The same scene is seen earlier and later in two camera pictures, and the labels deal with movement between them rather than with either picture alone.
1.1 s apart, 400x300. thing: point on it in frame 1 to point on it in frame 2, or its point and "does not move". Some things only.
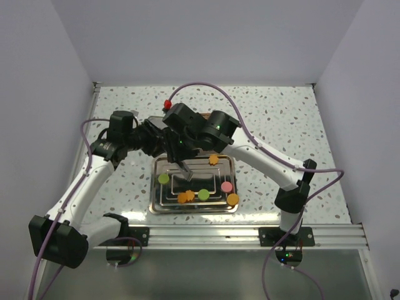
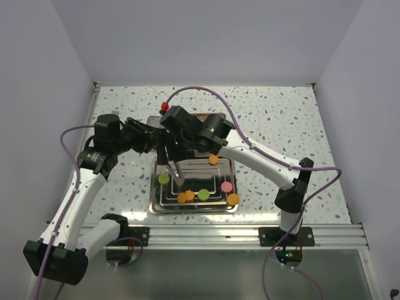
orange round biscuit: (232, 199) does not move
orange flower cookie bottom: (190, 195) does not move
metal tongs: (187, 172) to (177, 176)
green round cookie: (203, 194) does not move
